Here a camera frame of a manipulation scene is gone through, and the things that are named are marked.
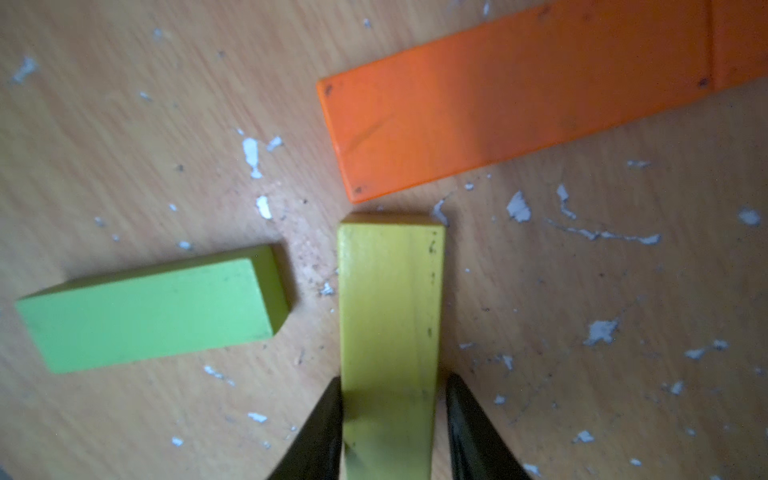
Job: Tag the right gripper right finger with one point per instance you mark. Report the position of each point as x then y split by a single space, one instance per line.
477 451

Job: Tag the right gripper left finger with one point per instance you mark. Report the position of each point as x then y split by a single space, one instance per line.
316 451

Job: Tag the long light green block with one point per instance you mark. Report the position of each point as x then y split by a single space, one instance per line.
175 308

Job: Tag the yellow block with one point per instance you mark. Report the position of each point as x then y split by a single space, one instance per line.
390 301

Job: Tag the orange block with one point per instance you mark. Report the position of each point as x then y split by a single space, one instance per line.
525 82
739 41

